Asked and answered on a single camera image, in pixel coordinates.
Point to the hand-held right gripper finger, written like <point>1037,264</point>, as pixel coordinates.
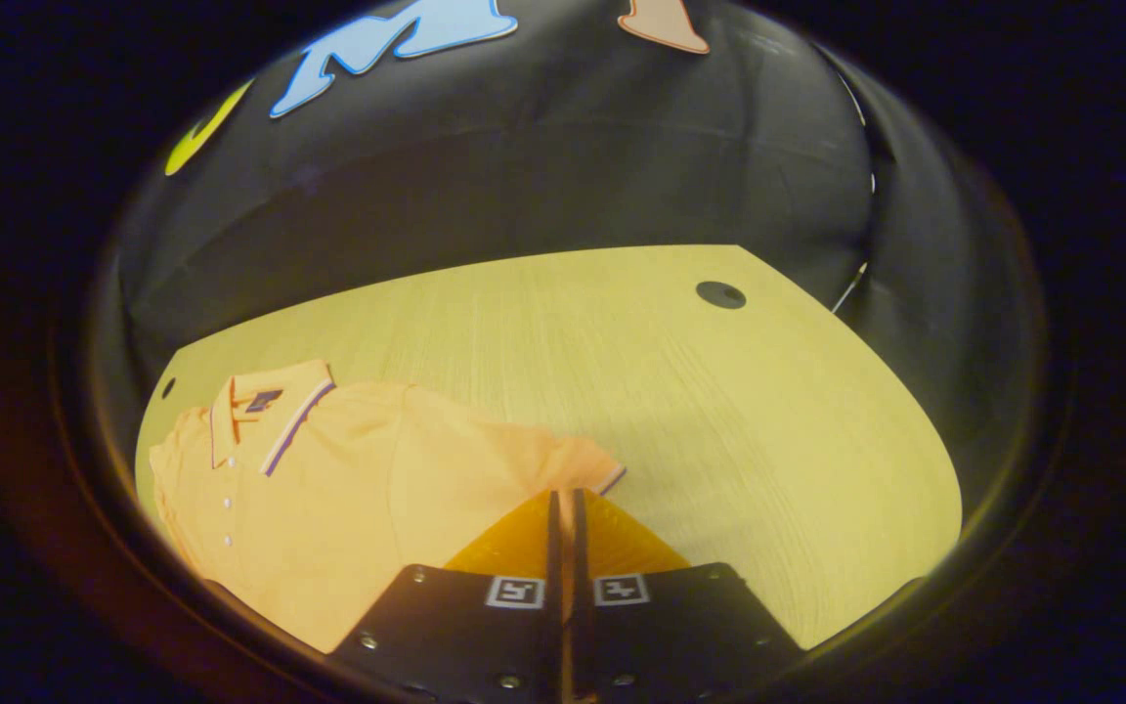
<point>578,548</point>
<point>554,548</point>

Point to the orange T-shirt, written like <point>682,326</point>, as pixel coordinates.
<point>377,489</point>

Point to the black backdrop cloth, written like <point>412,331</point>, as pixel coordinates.
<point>573,147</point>

